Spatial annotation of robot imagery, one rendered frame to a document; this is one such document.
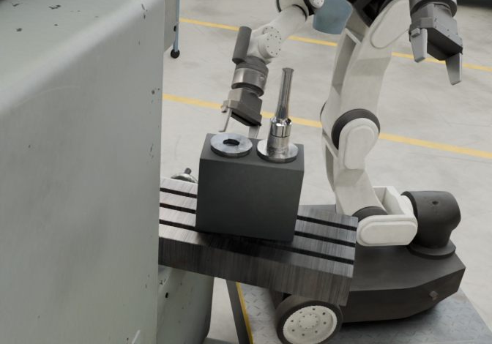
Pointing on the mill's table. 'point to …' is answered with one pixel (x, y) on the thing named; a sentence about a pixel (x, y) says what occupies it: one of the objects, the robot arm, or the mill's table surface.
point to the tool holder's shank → (282, 113)
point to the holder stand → (248, 187)
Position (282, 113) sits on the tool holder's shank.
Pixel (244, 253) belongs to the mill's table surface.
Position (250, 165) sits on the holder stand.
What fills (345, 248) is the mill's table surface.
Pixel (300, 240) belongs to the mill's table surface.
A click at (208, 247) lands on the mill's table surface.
